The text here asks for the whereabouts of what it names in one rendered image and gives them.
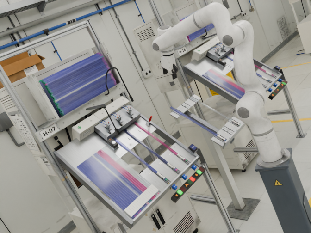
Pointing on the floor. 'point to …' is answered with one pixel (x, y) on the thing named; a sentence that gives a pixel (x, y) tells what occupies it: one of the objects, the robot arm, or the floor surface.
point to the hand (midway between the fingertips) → (170, 74)
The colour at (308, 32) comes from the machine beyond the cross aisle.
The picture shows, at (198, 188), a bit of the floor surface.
